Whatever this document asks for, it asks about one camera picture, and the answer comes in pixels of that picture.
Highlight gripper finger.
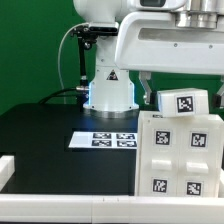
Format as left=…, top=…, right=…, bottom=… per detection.
left=212, top=75, right=224, bottom=108

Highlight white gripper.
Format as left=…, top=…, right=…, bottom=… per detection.
left=115, top=11, right=224, bottom=105

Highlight white box part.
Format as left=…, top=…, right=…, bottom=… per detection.
left=157, top=88, right=209, bottom=118

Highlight white cabinet body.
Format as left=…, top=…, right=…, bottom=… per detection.
left=134, top=112, right=224, bottom=197

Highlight white door panel with handle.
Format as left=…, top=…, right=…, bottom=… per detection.
left=141, top=126, right=180, bottom=196

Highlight small white panel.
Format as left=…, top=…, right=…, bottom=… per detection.
left=177, top=128, right=220, bottom=197

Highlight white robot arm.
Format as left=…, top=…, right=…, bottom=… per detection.
left=73, top=0, right=224, bottom=118

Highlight white marker base sheet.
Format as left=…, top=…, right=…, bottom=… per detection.
left=69, top=131, right=137, bottom=149

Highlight white left fence block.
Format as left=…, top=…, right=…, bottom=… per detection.
left=0, top=155, right=15, bottom=191

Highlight black cables at base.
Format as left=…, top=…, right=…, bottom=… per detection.
left=37, top=87, right=88, bottom=105

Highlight black camera on stand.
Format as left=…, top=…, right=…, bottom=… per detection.
left=70, top=23, right=120, bottom=112

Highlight grey camera cable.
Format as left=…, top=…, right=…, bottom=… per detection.
left=57, top=22, right=86, bottom=105

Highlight white front fence rail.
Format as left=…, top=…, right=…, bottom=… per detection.
left=0, top=194, right=224, bottom=224

